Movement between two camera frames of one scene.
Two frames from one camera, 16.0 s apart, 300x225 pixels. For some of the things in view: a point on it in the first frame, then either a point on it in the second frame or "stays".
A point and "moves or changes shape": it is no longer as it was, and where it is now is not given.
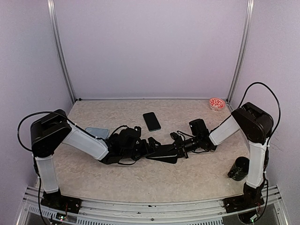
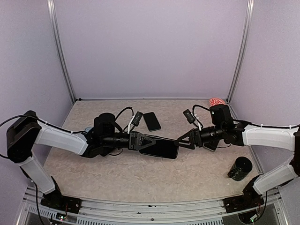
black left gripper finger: (153, 145) to (144, 141)
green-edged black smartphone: (151, 121) stays
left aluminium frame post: (50, 8) stays
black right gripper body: (183, 147) to (198, 142)
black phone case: (165, 153) moves or changes shape
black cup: (239, 169) stays
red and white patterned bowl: (216, 104) stays
